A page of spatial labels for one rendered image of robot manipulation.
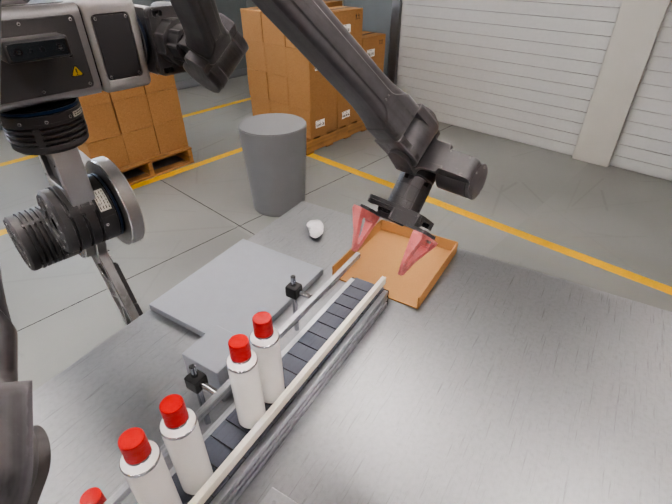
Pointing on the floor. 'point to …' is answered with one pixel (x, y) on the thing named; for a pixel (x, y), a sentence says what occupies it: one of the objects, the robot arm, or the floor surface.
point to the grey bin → (275, 161)
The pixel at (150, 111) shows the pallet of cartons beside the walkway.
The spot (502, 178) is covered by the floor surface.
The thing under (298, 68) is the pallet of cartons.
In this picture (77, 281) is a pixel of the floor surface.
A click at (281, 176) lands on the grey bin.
